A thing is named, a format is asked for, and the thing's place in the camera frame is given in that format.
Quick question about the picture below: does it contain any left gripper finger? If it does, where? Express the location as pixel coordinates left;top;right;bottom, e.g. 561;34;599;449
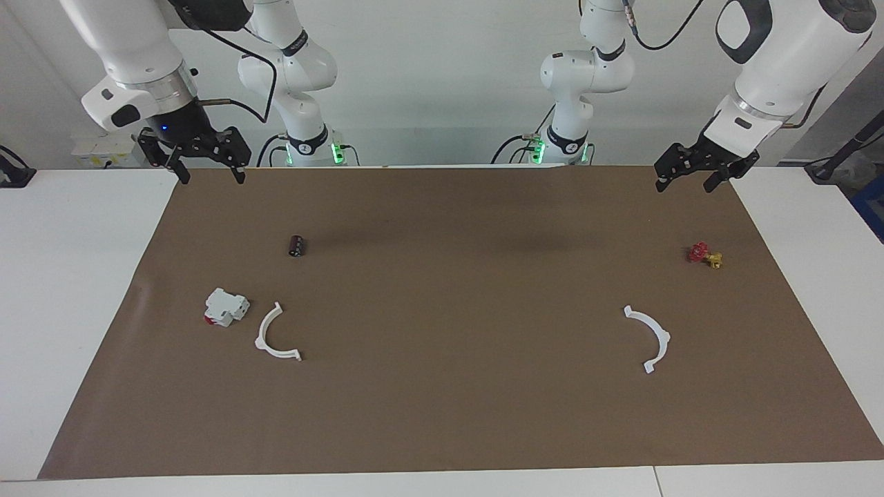
702;149;761;193
653;141;707;193

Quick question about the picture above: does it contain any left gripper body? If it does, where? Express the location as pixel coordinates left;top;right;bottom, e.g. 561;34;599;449
693;131;745;173

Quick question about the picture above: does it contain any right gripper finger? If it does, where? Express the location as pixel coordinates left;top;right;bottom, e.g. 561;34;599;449
204;126;252;185
137;128;192;185

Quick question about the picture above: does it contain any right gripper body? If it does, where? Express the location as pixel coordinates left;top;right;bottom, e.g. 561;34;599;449
147;97;223;148

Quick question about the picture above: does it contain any white curved pipe clamp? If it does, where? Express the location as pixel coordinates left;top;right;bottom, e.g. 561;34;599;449
623;305;672;375
255;302;303;362

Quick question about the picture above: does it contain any white socket box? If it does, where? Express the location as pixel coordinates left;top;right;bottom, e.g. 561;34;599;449
71;133;149;168

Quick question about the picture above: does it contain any red and brass valve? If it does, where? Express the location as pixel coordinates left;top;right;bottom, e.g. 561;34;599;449
687;242;724;269

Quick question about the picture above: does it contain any black stand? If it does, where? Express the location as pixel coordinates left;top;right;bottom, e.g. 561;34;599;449
0;144;37;188
804;109;884;184

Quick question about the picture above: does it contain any blue crate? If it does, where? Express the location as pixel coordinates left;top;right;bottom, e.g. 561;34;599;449
851;174;884;244

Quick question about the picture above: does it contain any white and red circuit breaker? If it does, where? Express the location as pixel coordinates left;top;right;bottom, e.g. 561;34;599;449
204;288;251;328

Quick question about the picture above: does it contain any black cable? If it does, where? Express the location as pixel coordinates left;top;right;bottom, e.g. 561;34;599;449
256;133;289;168
490;104;557;165
782;81;829;130
622;0;707;52
181;12;279;125

